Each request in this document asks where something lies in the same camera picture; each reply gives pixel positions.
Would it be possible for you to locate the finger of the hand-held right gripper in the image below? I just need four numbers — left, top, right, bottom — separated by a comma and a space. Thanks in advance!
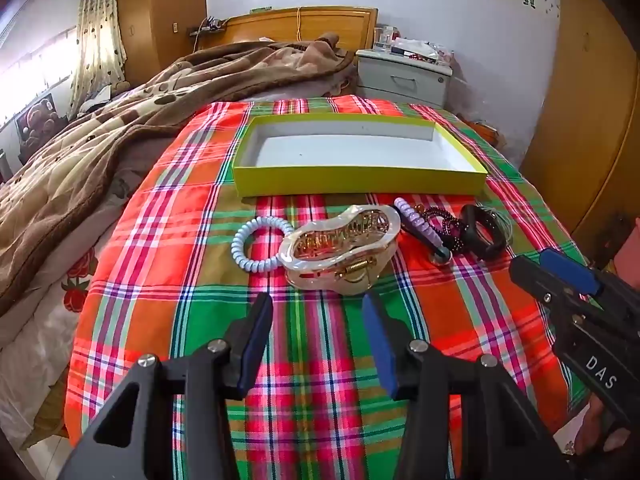
509, 254, 568, 313
539, 248, 603, 297

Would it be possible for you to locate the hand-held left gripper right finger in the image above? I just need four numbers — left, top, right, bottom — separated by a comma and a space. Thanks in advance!
361, 291, 583, 480

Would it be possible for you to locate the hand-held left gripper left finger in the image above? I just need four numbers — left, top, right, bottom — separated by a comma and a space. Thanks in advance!
57, 291, 274, 480

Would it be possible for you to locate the grey spiral hair tie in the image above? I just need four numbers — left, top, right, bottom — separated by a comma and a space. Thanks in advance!
492, 207, 516, 247

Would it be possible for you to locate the black wristband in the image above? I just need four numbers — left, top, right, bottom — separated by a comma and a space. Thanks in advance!
459, 203, 508, 261

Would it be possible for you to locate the light blue spiral hair tie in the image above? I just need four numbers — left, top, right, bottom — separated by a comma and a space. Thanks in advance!
231, 216, 296, 275

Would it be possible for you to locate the dark beaded bracelet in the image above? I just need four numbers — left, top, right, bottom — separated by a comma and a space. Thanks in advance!
420, 205, 468, 253

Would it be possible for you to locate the clear hair claw clip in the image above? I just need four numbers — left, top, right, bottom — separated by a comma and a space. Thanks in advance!
276, 205, 401, 295

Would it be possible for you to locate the purple spiral hair tie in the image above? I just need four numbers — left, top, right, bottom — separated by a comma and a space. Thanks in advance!
394, 197, 453, 263

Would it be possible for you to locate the yellow-green cardboard box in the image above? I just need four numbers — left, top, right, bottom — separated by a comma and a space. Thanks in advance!
232, 112, 489, 198

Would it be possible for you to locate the person's right hand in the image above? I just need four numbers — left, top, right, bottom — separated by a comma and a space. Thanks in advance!
575, 396, 621, 456

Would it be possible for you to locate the plaid bed sheet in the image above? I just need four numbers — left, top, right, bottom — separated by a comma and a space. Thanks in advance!
67, 95, 596, 480

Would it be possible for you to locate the orange box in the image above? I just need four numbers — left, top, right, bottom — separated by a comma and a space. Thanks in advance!
470, 120, 506, 150

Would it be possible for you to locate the wooden door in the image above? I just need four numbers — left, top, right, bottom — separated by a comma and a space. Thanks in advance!
520, 0, 640, 261

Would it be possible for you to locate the white floral bed sheet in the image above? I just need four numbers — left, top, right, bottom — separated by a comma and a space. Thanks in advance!
0, 240, 116, 451

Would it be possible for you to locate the grey nightstand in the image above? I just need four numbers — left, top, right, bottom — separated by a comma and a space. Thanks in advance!
356, 49, 453, 108

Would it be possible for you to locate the brown patterned blanket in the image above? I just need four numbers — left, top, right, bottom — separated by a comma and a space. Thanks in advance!
0, 32, 358, 311

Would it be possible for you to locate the pile of small clutter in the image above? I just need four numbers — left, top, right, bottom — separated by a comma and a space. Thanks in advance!
392, 37, 453, 66

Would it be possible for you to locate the power strip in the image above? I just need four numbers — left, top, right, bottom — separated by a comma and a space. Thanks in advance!
189, 17, 231, 36

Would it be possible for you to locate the wooden headboard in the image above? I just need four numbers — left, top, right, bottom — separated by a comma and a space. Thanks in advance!
197, 6, 379, 53

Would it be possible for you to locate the wooden wardrobe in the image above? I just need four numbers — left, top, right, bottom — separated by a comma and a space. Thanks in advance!
116, 0, 208, 86

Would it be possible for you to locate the dotted curtain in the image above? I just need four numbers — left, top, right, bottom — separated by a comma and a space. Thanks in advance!
70, 0, 128, 121

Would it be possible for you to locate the window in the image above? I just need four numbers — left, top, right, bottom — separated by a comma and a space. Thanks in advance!
0, 0, 83, 126

